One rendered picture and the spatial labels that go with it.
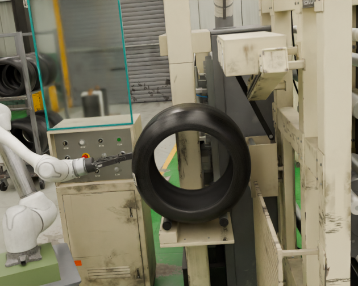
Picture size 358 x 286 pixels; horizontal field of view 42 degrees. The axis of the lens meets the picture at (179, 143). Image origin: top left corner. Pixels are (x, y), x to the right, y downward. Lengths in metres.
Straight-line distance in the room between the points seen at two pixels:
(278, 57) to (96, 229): 1.87
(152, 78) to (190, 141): 9.24
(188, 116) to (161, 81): 9.59
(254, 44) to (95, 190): 1.62
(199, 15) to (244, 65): 9.69
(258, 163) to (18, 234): 1.29
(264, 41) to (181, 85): 0.75
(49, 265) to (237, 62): 1.37
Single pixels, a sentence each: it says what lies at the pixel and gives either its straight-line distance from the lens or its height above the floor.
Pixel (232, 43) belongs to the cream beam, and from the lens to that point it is 1.89.
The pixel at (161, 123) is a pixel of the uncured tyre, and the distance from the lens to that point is 2.19.
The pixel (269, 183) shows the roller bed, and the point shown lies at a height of 0.98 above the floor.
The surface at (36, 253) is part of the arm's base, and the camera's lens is 2.63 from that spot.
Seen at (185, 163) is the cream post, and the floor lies 1.10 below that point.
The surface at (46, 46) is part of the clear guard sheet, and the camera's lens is 3.03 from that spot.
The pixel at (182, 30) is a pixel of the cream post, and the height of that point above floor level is 1.82.
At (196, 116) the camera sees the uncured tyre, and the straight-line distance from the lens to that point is 2.17.
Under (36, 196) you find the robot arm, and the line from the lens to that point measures 2.72.
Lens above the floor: 1.86
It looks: 14 degrees down
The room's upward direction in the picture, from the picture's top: 5 degrees counter-clockwise
